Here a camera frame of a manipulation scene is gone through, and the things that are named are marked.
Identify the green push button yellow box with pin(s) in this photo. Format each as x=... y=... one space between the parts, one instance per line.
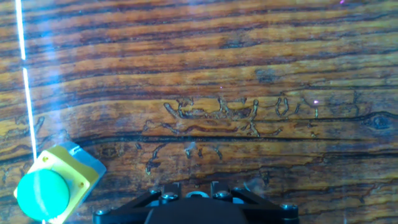
x=43 y=193

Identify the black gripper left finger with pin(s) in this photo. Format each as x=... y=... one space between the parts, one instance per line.
x=130 y=207

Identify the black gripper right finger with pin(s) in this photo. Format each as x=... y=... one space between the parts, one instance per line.
x=264 y=207

